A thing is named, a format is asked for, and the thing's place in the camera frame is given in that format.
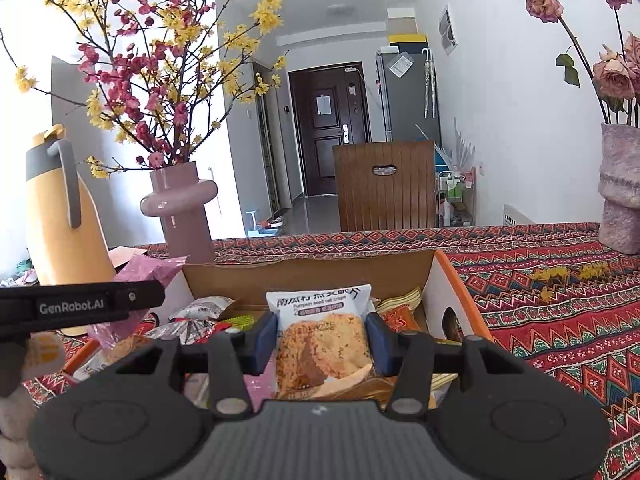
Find dark entrance door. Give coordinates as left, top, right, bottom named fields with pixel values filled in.
left=289, top=62, right=372, bottom=199

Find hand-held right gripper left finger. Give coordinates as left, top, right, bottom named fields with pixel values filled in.
left=115, top=312, right=278, bottom=418

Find pink snack packet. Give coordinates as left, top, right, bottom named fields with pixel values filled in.
left=85, top=255, right=189, bottom=352

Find grey refrigerator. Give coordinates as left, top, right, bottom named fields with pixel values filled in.
left=376, top=45, right=442, bottom=144

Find white wall panel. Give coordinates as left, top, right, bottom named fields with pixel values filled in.
left=438, top=5, right=459, bottom=56

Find silver snack packet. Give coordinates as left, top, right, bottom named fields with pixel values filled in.
left=170, top=296, right=236, bottom=322

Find yellow and black box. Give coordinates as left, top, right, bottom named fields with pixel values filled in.
left=387, top=9, right=429, bottom=47

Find pink ring vase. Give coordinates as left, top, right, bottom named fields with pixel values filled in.
left=140, top=161, right=219, bottom=264

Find fallen yellow blossoms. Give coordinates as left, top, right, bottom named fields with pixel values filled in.
left=530, top=265, right=572, bottom=303
left=577, top=261, right=612, bottom=281

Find textured purple vase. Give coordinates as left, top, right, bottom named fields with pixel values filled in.
left=597, top=122, right=640, bottom=255

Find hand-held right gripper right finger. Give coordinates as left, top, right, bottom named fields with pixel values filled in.
left=365, top=312, right=526, bottom=418

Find red cardboard box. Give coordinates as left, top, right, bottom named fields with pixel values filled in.
left=70, top=249, right=493, bottom=411

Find white rolling cart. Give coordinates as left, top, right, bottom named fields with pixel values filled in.
left=437, top=169, right=476, bottom=227

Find yellow thermos jug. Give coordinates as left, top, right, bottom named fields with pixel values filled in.
left=26, top=124, right=117, bottom=287

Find orange snack packet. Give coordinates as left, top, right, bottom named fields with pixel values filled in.
left=375, top=287, right=427, bottom=334

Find red and yellow blossom branches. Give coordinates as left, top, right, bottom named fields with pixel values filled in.
left=0, top=0, right=289, bottom=181

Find oat crisps packet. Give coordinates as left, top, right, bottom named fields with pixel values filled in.
left=265, top=284, right=377, bottom=401

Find dried pink roses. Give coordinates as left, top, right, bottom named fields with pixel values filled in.
left=512, top=0, right=640, bottom=127

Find wooden chair back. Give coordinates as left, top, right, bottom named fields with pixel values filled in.
left=332, top=140, right=437, bottom=232

